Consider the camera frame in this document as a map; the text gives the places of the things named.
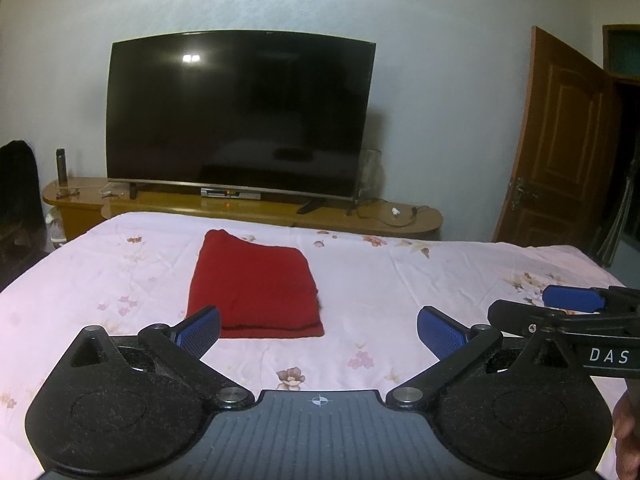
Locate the silver set-top box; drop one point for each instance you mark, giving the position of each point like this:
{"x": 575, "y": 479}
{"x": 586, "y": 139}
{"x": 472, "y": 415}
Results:
{"x": 230, "y": 193}

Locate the pink floral bed sheet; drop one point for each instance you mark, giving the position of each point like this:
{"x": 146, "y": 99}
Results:
{"x": 400, "y": 280}

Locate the brown wooden door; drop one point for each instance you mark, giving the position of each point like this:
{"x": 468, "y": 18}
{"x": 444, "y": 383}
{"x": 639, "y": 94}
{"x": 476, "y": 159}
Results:
{"x": 555, "y": 145}

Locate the dark thermos bottle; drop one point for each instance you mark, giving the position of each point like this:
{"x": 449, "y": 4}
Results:
{"x": 61, "y": 167}

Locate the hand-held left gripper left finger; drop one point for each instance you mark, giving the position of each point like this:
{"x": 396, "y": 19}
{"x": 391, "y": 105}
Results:
{"x": 201, "y": 331}

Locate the person's right hand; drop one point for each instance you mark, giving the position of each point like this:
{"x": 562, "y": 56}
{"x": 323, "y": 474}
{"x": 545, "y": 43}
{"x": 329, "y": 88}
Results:
{"x": 629, "y": 435}

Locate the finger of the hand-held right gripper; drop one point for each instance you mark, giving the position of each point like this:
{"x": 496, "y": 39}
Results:
{"x": 575, "y": 297}
{"x": 515, "y": 316}

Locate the black flat screen television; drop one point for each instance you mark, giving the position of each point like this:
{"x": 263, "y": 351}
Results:
{"x": 240, "y": 110}

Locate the transom window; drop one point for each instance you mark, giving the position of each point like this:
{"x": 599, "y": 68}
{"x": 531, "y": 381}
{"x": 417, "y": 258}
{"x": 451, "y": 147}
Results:
{"x": 622, "y": 52}

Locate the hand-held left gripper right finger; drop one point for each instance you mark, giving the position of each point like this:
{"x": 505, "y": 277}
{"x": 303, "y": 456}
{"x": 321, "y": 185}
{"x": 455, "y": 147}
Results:
{"x": 440, "y": 331}

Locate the wooden television stand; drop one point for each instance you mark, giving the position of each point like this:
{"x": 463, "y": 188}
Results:
{"x": 280, "y": 212}

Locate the red garment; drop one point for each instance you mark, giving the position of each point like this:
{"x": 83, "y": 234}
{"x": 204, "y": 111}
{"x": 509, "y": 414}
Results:
{"x": 255, "y": 285}

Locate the hanging striped cloth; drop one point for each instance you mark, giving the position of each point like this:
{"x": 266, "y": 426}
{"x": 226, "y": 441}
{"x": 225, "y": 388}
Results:
{"x": 617, "y": 220}

